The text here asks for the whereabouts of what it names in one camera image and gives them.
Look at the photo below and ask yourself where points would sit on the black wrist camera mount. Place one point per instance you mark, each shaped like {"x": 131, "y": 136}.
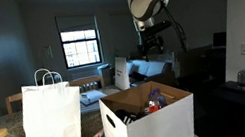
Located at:
{"x": 156, "y": 28}

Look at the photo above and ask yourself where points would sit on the wooden chair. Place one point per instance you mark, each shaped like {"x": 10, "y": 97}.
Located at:
{"x": 13, "y": 99}
{"x": 87, "y": 81}

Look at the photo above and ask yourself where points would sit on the small white printed bag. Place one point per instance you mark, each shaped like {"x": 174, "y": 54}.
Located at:
{"x": 121, "y": 74}

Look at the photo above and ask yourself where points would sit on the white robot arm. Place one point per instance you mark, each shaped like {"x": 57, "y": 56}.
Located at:
{"x": 151, "y": 0}

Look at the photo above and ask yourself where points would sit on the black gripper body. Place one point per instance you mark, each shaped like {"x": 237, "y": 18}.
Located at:
{"x": 155, "y": 40}

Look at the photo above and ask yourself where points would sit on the dark sofa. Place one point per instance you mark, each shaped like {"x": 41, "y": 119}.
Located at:
{"x": 151, "y": 70}

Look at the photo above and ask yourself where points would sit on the clear Fiji water bottle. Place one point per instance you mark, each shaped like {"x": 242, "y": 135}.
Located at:
{"x": 157, "y": 99}

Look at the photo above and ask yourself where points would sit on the wall thermostat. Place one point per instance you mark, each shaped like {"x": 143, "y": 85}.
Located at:
{"x": 48, "y": 52}

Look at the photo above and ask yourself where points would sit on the window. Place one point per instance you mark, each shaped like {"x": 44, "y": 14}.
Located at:
{"x": 80, "y": 48}

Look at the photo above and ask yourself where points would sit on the big white cardboard box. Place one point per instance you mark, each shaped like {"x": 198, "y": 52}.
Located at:
{"x": 160, "y": 129}

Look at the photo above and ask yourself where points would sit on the white roller blind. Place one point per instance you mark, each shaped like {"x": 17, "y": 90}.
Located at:
{"x": 76, "y": 23}

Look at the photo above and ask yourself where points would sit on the dark computer monitor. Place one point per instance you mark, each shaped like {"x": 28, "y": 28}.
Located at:
{"x": 219, "y": 39}

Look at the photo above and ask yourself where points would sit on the light paper stack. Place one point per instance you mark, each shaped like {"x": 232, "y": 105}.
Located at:
{"x": 92, "y": 96}

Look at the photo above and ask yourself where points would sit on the navy striped Adidas jacket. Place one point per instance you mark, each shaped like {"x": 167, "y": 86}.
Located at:
{"x": 130, "y": 115}

